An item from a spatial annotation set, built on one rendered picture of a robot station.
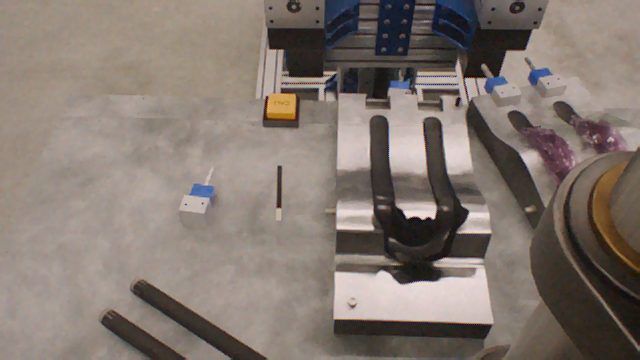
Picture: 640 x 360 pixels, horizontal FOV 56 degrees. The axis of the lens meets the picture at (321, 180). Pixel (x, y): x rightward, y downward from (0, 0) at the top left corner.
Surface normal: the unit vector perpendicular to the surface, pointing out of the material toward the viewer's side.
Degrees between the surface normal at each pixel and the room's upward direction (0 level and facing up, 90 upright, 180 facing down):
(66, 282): 0
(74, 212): 0
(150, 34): 0
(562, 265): 90
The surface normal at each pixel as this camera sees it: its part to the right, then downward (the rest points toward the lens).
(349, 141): 0.00, -0.58
